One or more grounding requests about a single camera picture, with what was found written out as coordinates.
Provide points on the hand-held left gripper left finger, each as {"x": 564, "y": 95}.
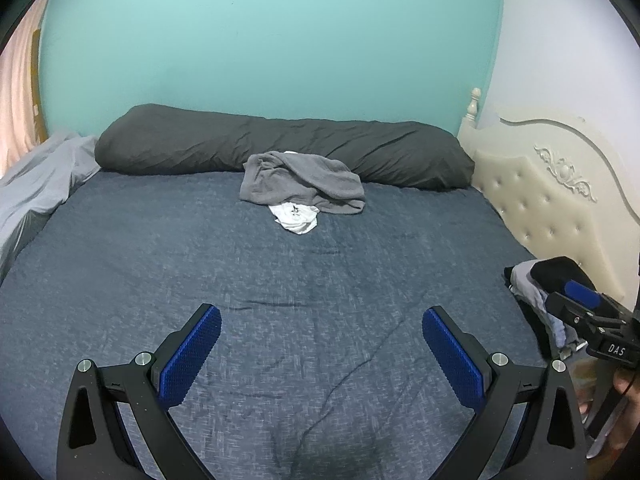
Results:
{"x": 192, "y": 355}

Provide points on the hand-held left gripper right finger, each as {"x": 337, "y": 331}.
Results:
{"x": 450, "y": 355}

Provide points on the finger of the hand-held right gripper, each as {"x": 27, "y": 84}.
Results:
{"x": 570, "y": 310}
{"x": 582, "y": 292}

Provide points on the pile of folded clothes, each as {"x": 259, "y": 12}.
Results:
{"x": 530, "y": 290}

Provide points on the person's right hand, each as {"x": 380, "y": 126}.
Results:
{"x": 631, "y": 405}

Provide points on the cream tufted headboard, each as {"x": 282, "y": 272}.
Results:
{"x": 540, "y": 200}

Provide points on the bed with blue sheet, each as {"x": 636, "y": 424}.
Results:
{"x": 300, "y": 285}

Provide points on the white garment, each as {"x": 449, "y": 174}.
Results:
{"x": 295, "y": 220}

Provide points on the grey sweatshirt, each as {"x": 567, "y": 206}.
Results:
{"x": 310, "y": 180}

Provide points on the dark grey long pillow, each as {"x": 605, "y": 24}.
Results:
{"x": 200, "y": 140}

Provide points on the light grey blanket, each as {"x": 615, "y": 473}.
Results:
{"x": 40, "y": 185}

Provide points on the pink curtain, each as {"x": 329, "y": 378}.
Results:
{"x": 17, "y": 100}

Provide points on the wooden board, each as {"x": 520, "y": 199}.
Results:
{"x": 37, "y": 85}

